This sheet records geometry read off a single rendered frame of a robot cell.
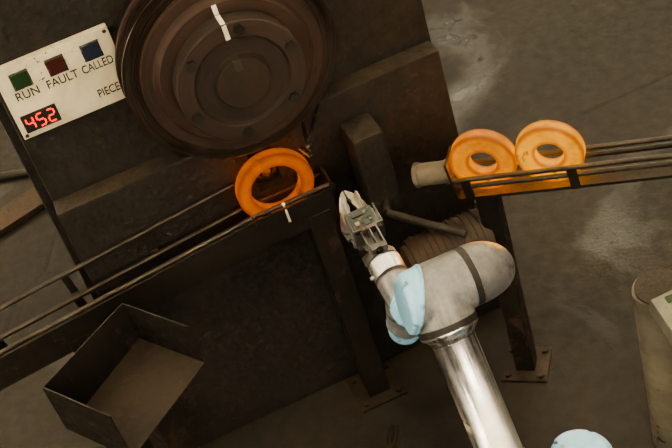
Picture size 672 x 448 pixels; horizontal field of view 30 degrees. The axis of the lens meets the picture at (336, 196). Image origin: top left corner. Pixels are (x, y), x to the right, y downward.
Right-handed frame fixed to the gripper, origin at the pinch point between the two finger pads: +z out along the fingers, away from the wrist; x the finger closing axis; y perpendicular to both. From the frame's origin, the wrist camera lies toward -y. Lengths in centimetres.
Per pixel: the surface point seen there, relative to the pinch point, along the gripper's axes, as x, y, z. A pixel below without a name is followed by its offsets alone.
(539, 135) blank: -43.3, 6.4, -9.9
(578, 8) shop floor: -126, -114, 110
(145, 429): 60, -7, -28
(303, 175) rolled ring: 5.6, -3.5, 12.7
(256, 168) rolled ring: 15.3, 3.1, 15.1
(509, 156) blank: -37.1, -0.3, -7.5
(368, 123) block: -13.1, -0.1, 16.4
